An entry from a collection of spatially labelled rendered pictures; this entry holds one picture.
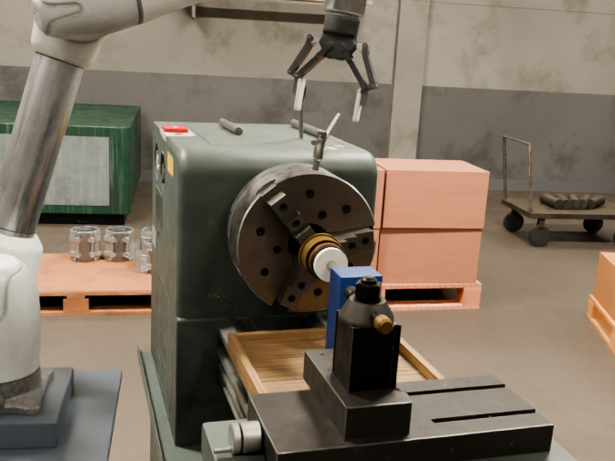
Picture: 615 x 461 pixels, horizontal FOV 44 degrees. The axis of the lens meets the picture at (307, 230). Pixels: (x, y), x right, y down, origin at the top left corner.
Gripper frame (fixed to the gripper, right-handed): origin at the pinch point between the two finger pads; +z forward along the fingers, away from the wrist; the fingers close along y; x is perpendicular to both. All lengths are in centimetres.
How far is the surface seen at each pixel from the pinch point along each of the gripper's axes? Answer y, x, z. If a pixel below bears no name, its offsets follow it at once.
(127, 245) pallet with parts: 181, -239, 114
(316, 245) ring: -8.1, 18.6, 25.6
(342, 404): -29, 64, 36
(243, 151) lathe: 18.1, -0.8, 12.5
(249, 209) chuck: 8.2, 15.9, 21.9
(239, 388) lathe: 2, 21, 59
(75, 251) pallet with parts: 207, -224, 121
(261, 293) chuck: 3.8, 12.8, 40.0
